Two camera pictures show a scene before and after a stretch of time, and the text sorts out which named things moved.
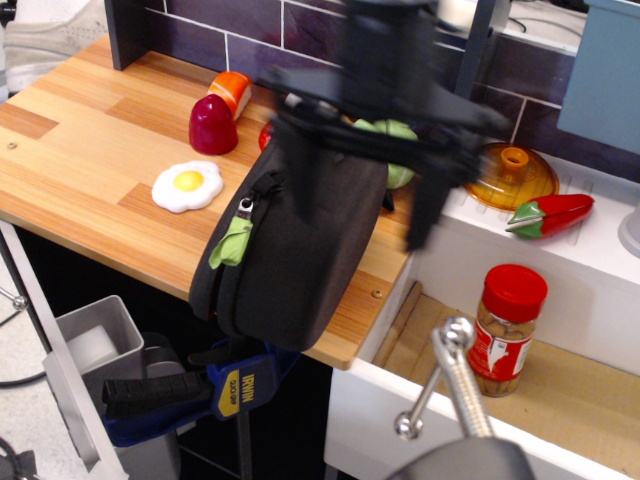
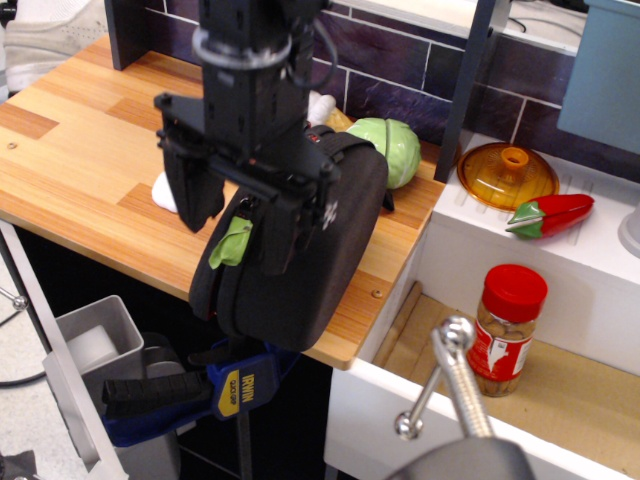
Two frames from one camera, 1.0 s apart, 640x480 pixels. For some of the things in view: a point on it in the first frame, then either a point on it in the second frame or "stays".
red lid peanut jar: (512, 297) stays
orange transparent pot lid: (510, 176) stays
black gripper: (441, 129) -> (249, 125)
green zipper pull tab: (230, 249) stays
